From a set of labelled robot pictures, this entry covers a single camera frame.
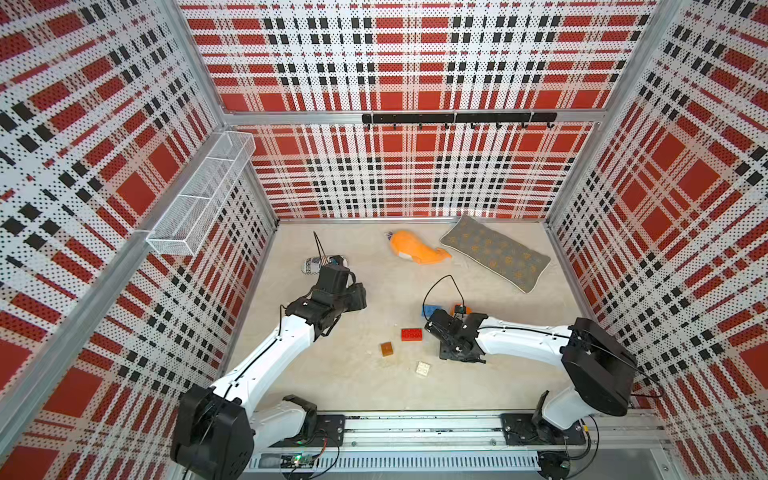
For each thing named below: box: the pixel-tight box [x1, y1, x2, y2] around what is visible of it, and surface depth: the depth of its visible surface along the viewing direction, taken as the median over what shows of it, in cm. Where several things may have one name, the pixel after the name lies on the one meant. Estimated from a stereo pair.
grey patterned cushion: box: [440, 215, 551, 294], surface depth 107 cm
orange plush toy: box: [386, 230, 452, 265], surface depth 108 cm
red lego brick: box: [401, 328, 423, 341], surface depth 90 cm
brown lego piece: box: [381, 342, 393, 357], surface depth 88 cm
